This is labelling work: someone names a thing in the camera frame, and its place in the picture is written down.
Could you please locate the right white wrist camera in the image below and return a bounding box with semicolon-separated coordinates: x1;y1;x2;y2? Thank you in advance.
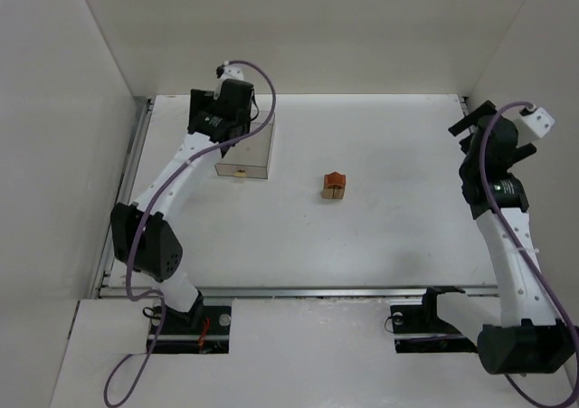
515;107;555;146

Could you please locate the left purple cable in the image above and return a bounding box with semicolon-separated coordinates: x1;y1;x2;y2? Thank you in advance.
103;59;277;408

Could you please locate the front aluminium rail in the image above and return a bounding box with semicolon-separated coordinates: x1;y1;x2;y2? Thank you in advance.
97;285;498;299

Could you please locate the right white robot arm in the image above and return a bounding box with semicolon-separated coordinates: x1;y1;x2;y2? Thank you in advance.
422;100;578;375

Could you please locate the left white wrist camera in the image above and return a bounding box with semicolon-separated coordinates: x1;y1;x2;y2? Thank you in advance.
216;62;245;91

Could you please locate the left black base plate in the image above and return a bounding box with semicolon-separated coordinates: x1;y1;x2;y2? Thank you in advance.
142;305;232;355

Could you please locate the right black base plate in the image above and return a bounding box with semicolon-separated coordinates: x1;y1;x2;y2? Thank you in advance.
384;303;477;354

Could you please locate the light wood block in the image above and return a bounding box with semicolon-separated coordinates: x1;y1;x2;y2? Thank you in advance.
332;187;345;200
321;188;335;199

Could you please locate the small red-brown wood block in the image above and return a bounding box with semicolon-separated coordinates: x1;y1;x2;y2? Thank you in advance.
324;172;346;186

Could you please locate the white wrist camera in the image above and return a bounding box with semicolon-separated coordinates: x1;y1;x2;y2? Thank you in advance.
515;107;555;146
216;62;245;91

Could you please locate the clear plastic box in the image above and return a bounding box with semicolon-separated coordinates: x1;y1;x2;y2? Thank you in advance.
215;116;275;180

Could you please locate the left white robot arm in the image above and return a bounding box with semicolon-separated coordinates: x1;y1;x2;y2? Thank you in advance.
110;77;254;329

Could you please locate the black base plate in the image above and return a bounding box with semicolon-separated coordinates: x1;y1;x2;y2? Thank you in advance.
384;303;477;354
142;305;232;355

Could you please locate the long red-brown wood block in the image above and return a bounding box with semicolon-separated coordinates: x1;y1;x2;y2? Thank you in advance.
323;172;346;190

